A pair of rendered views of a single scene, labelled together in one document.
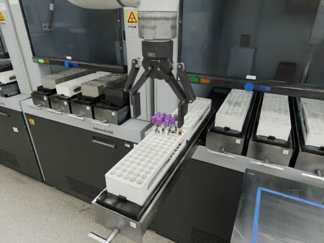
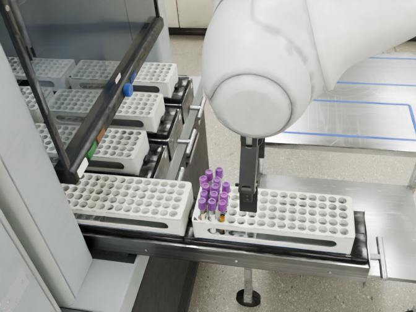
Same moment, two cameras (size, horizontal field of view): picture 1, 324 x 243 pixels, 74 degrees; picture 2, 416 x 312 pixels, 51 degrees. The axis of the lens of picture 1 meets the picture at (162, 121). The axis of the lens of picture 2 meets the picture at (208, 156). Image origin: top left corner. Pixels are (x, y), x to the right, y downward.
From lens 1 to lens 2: 95 cm
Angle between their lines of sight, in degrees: 81
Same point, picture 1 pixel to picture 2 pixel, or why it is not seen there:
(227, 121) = (141, 151)
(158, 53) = not seen: hidden behind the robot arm
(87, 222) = not seen: outside the picture
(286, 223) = (306, 119)
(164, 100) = (67, 246)
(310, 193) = not seen: hidden behind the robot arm
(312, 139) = (170, 86)
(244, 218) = (316, 140)
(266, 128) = (156, 116)
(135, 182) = (345, 203)
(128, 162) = (315, 224)
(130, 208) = (358, 220)
